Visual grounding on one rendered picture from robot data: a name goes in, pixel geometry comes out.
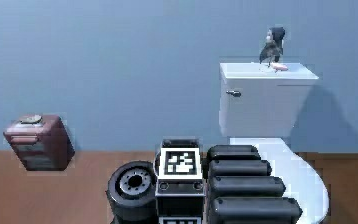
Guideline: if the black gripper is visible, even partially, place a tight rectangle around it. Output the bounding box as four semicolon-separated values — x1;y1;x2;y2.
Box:
105;160;159;224

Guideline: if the dark red box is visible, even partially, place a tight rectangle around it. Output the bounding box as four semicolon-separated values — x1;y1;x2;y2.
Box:
2;114;76;172

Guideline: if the white toilet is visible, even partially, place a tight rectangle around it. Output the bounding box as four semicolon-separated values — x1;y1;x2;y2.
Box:
218;61;330;224

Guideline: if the dark bird figurine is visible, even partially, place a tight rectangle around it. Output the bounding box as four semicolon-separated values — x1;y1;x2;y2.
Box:
258;26;290;73

